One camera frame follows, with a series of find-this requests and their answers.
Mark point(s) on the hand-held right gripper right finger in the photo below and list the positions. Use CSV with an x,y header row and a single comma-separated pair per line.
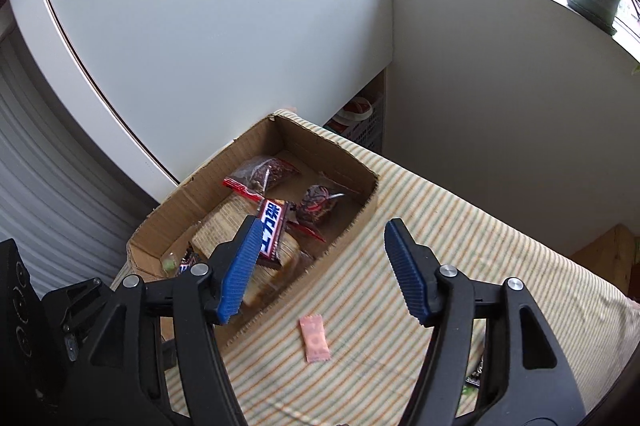
x,y
407,271

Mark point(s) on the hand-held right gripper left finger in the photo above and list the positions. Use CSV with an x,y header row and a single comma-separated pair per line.
x,y
242,271

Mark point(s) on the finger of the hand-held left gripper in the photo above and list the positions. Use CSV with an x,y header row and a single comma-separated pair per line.
x,y
75,311

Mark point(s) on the clear biscuit packet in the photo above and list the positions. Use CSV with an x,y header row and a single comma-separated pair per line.
x,y
225,221

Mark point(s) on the green candy wrapper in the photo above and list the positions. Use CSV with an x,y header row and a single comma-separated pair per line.
x,y
470,390
170,263

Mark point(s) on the cardboard box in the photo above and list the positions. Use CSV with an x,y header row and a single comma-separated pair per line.
x,y
165,216

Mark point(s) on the small clear snack bag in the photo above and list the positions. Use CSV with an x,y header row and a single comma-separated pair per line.
x,y
315,206

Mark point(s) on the pink candy packet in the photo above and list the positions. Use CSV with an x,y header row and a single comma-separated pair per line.
x,y
315,338

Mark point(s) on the clear red-zip snack bag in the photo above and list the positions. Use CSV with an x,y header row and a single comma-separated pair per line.
x,y
262,173

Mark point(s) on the striped table cloth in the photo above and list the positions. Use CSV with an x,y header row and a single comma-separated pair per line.
x,y
525,231

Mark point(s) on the white plastic crate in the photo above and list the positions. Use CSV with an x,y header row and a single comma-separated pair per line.
x,y
367,133

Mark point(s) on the red and white shoe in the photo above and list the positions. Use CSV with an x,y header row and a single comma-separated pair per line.
x,y
352,110

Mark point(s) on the white cabinet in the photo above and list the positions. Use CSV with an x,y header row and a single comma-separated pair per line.
x,y
200,30

